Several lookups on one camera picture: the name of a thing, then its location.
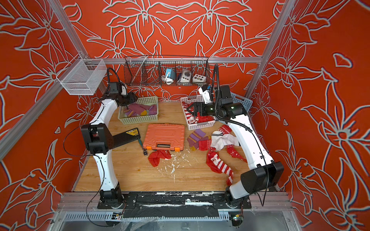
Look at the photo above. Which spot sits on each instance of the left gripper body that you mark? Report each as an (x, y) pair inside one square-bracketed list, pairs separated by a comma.
[(126, 98)]

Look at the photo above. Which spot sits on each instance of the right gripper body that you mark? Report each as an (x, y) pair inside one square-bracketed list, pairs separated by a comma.
[(211, 109)]

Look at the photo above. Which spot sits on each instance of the small purple yellow sock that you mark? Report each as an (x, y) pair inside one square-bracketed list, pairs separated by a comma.
[(133, 110)]

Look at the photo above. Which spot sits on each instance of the purple yellow striped sock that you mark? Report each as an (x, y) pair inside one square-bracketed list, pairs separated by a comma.
[(194, 138)]

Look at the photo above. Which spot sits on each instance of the red christmas sock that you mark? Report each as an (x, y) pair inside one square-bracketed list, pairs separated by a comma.
[(202, 119)]

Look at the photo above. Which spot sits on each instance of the purple ribbed sock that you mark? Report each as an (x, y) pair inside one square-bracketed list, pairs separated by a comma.
[(148, 110)]

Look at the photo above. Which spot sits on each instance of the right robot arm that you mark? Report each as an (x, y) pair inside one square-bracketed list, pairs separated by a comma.
[(237, 137)]

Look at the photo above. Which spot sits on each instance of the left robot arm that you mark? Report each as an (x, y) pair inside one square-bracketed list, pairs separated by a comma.
[(100, 142)]

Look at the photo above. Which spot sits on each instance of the white plastic basket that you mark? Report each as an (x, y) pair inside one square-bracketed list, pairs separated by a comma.
[(196, 99)]

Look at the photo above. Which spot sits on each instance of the blue plastic basket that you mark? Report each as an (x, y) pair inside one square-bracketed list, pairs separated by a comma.
[(247, 103)]

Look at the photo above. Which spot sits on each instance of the green plastic basket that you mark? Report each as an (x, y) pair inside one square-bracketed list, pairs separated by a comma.
[(139, 119)]

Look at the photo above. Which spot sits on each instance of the white button box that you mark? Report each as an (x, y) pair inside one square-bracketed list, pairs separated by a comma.
[(199, 79)]

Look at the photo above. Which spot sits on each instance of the white black striped crew sock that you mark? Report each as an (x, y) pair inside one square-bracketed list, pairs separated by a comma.
[(220, 140)]

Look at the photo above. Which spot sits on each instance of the white socket cube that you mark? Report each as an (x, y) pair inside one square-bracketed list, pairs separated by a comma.
[(185, 76)]

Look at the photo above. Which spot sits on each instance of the black yellow bit box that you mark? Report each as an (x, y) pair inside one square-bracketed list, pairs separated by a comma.
[(125, 138)]

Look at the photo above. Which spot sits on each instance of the red snowflake sock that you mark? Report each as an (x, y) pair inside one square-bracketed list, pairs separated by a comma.
[(234, 153)]

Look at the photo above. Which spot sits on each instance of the white power adapter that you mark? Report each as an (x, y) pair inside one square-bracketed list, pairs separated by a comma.
[(169, 76)]

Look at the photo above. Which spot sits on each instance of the red white striped santa sock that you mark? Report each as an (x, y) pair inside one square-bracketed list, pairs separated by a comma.
[(217, 165)]

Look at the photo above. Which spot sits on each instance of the orange plastic tool case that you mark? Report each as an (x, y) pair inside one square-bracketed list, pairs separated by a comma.
[(170, 137)]

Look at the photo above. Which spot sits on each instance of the ratchet wrench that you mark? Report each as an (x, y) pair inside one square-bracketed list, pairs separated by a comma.
[(143, 148)]

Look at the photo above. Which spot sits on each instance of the red crumpled sock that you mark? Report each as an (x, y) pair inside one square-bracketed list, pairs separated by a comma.
[(155, 157)]

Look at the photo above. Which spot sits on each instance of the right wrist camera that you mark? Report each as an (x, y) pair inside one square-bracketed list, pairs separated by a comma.
[(206, 94)]

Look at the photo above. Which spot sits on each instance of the black wire wall basket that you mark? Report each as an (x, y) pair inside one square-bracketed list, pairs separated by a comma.
[(147, 70)]

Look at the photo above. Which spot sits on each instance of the white wire wall basket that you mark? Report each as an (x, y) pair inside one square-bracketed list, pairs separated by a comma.
[(83, 77)]

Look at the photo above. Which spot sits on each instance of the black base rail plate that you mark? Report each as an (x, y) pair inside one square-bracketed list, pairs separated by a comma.
[(175, 205)]

